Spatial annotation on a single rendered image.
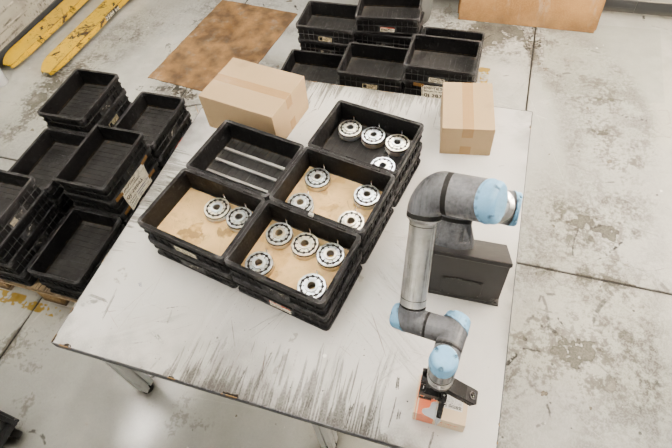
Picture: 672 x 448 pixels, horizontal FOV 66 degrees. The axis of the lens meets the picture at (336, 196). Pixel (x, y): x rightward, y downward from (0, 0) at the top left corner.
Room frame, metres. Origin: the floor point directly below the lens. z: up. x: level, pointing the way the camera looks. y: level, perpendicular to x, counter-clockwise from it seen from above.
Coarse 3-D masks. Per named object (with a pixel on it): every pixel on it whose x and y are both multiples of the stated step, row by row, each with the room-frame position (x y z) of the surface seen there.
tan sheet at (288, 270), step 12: (264, 240) 1.11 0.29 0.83; (252, 252) 1.06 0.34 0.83; (276, 252) 1.05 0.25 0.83; (288, 252) 1.04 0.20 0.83; (276, 264) 1.00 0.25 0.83; (288, 264) 0.99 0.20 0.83; (300, 264) 0.99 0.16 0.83; (312, 264) 0.98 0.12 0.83; (276, 276) 0.95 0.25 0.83; (288, 276) 0.94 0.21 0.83; (300, 276) 0.94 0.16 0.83; (324, 276) 0.93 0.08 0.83; (312, 288) 0.88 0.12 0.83
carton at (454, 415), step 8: (416, 392) 0.50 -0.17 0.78; (416, 400) 0.48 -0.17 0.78; (424, 400) 0.48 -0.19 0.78; (432, 400) 0.47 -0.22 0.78; (448, 400) 0.47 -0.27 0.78; (456, 400) 0.46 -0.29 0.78; (416, 408) 0.46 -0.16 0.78; (448, 408) 0.44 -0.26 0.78; (456, 408) 0.44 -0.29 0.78; (464, 408) 0.44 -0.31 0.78; (416, 416) 0.44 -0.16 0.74; (424, 416) 0.43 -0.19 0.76; (448, 416) 0.42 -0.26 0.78; (456, 416) 0.42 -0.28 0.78; (464, 416) 0.41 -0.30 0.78; (440, 424) 0.41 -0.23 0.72; (448, 424) 0.40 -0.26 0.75; (456, 424) 0.40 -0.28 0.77; (464, 424) 0.39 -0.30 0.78
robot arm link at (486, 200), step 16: (448, 176) 0.84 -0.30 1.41; (464, 176) 0.83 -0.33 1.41; (448, 192) 0.80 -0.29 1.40; (464, 192) 0.78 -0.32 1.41; (480, 192) 0.77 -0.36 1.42; (496, 192) 0.76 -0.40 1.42; (512, 192) 1.00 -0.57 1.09; (448, 208) 0.77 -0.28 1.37; (464, 208) 0.75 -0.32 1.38; (480, 208) 0.74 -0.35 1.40; (496, 208) 0.74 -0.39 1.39; (512, 208) 0.93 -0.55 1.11; (512, 224) 0.91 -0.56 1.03
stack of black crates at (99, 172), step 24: (96, 144) 2.08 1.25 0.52; (120, 144) 2.09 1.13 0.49; (144, 144) 2.02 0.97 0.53; (72, 168) 1.90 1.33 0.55; (96, 168) 1.93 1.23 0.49; (120, 168) 1.82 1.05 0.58; (72, 192) 1.78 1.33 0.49; (96, 192) 1.71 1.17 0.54; (120, 192) 1.75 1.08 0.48; (144, 192) 1.88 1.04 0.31; (120, 216) 1.68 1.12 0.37
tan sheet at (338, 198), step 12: (312, 168) 1.44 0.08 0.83; (300, 180) 1.38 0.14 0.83; (336, 180) 1.36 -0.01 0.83; (348, 180) 1.35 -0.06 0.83; (300, 192) 1.32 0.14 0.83; (312, 192) 1.31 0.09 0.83; (324, 192) 1.31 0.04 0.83; (336, 192) 1.30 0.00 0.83; (348, 192) 1.29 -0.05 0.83; (324, 204) 1.25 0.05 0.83; (336, 204) 1.24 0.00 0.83; (348, 204) 1.23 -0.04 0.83; (324, 216) 1.19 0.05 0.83; (336, 216) 1.18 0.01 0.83
